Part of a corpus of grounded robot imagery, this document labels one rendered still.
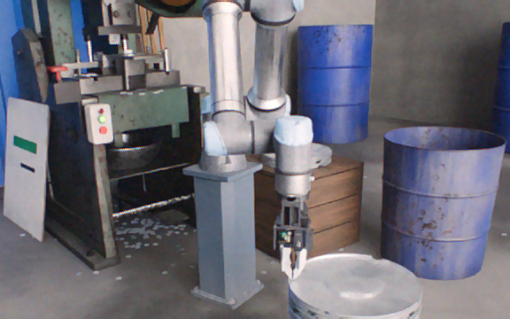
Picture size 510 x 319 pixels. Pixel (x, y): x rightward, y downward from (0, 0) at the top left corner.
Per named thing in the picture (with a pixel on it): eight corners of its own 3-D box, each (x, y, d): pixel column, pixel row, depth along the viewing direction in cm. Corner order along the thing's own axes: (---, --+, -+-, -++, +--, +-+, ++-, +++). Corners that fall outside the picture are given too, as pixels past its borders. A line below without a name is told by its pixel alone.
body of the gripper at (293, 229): (272, 252, 105) (271, 198, 101) (277, 237, 113) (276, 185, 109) (308, 254, 104) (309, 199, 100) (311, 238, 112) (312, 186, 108)
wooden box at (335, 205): (359, 241, 211) (364, 161, 200) (292, 267, 190) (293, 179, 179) (296, 215, 242) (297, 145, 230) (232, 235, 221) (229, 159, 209)
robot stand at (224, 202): (264, 287, 176) (263, 163, 162) (233, 310, 162) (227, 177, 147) (222, 274, 187) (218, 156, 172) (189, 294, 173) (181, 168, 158)
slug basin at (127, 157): (178, 163, 221) (176, 140, 218) (106, 178, 201) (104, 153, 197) (141, 151, 246) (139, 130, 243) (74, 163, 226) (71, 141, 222)
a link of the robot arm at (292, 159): (308, 113, 105) (317, 120, 97) (307, 164, 108) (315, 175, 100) (271, 115, 104) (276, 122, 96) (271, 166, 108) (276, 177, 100)
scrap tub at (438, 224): (507, 259, 192) (527, 136, 176) (452, 295, 167) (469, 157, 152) (413, 229, 223) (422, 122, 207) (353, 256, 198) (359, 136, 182)
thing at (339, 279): (436, 274, 114) (437, 271, 114) (396, 336, 92) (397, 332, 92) (323, 247, 130) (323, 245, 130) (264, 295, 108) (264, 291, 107)
